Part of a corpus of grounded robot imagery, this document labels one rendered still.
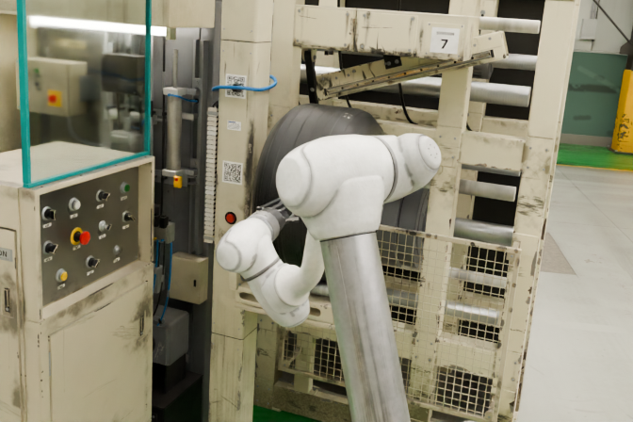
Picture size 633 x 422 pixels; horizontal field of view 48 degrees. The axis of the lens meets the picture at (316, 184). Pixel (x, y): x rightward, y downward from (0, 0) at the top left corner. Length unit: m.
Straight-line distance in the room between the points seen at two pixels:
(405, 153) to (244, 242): 0.57
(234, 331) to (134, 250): 0.46
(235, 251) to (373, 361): 0.59
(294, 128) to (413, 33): 0.53
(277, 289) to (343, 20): 1.09
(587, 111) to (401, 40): 9.38
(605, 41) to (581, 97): 0.88
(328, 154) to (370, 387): 0.40
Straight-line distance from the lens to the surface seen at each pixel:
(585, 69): 11.62
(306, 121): 2.20
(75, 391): 2.33
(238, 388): 2.68
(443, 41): 2.39
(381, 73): 2.59
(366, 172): 1.22
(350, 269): 1.21
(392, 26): 2.43
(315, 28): 2.52
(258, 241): 1.75
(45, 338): 2.15
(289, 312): 1.77
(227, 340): 2.62
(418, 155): 1.29
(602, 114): 11.76
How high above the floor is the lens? 1.77
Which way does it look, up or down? 14 degrees down
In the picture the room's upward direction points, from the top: 4 degrees clockwise
